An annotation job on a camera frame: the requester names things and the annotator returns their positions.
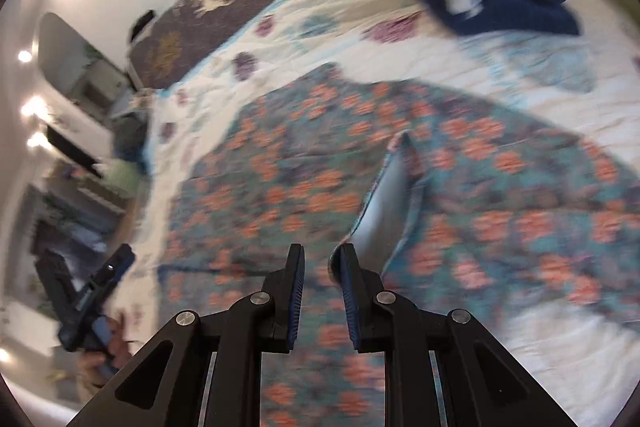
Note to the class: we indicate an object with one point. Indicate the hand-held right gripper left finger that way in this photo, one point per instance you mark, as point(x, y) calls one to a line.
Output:
point(298, 287)

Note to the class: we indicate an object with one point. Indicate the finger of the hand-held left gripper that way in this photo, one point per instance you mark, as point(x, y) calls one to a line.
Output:
point(116, 267)

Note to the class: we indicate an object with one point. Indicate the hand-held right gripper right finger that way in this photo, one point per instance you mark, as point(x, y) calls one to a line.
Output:
point(347, 292)

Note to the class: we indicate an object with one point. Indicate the teal floral garment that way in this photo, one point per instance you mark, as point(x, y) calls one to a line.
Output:
point(310, 187)

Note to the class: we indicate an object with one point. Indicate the person's left hand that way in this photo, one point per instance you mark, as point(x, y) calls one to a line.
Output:
point(112, 349)

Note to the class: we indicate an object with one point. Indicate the small black object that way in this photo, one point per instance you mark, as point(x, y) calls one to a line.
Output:
point(142, 26)

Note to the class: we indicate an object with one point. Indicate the white leaf print blanket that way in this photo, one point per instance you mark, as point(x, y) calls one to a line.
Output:
point(550, 72)

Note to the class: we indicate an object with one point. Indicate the wall mirror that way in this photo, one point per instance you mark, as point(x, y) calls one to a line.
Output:
point(70, 57)

